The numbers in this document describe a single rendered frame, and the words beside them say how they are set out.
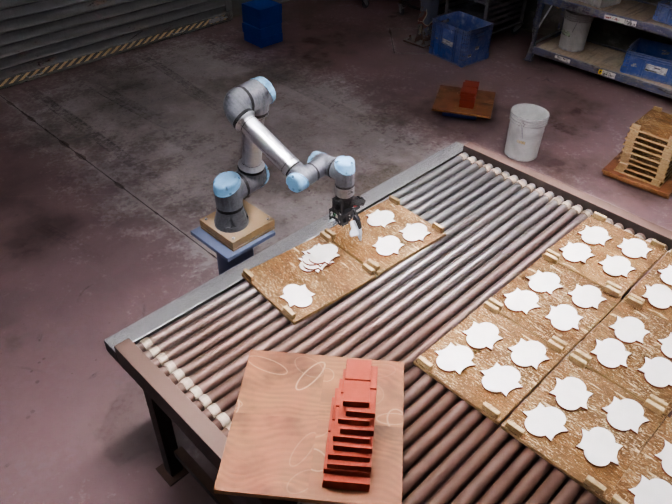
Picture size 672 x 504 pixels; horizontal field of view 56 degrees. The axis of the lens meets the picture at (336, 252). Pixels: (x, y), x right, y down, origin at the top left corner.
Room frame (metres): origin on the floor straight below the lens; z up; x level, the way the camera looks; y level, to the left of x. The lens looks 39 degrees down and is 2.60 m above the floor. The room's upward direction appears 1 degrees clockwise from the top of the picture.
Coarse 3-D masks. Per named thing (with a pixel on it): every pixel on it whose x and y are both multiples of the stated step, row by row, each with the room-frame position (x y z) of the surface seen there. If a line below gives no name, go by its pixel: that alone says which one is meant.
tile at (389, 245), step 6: (378, 240) 2.10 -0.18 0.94; (384, 240) 2.10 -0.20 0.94; (390, 240) 2.10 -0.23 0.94; (396, 240) 2.11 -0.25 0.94; (372, 246) 2.06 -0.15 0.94; (378, 246) 2.06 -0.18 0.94; (384, 246) 2.06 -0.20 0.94; (390, 246) 2.06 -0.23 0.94; (396, 246) 2.06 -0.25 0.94; (402, 246) 2.07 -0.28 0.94; (378, 252) 2.02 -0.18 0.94; (384, 252) 2.02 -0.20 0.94; (390, 252) 2.02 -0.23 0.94; (396, 252) 2.03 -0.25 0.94
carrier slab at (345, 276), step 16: (320, 240) 2.11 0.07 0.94; (288, 256) 1.99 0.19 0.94; (256, 272) 1.89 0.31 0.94; (272, 272) 1.89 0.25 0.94; (288, 272) 1.90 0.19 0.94; (304, 272) 1.90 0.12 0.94; (320, 272) 1.90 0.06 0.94; (336, 272) 1.90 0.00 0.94; (352, 272) 1.90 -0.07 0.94; (256, 288) 1.80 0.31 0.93; (272, 288) 1.80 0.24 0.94; (320, 288) 1.81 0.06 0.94; (336, 288) 1.81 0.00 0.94; (352, 288) 1.81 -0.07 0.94; (272, 304) 1.72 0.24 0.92; (288, 304) 1.71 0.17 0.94; (320, 304) 1.72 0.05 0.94
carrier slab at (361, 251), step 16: (384, 208) 2.35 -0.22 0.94; (400, 208) 2.35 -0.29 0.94; (400, 224) 2.23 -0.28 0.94; (336, 240) 2.11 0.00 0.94; (352, 240) 2.11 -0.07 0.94; (368, 240) 2.11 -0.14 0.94; (400, 240) 2.12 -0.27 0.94; (432, 240) 2.12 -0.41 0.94; (352, 256) 2.01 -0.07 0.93; (368, 256) 2.01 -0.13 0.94; (400, 256) 2.01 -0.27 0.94; (384, 272) 1.92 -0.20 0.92
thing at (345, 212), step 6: (336, 198) 2.01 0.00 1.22; (348, 198) 2.00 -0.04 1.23; (336, 204) 1.99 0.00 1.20; (342, 204) 1.99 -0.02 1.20; (348, 204) 2.02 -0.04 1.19; (330, 210) 2.01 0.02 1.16; (336, 210) 1.99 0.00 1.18; (342, 210) 1.99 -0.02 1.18; (348, 210) 2.01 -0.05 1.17; (354, 210) 2.02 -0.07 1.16; (330, 216) 2.02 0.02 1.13; (336, 216) 2.01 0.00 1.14; (342, 216) 1.97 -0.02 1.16; (348, 216) 2.00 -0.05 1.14; (342, 222) 1.97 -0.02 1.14; (348, 222) 2.00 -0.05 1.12
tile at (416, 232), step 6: (408, 228) 2.19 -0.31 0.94; (414, 228) 2.19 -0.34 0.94; (420, 228) 2.19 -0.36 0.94; (426, 228) 2.19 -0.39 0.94; (408, 234) 2.15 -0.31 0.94; (414, 234) 2.15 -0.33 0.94; (420, 234) 2.15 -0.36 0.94; (426, 234) 2.15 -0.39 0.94; (408, 240) 2.11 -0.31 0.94; (414, 240) 2.11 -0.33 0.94; (420, 240) 2.11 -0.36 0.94
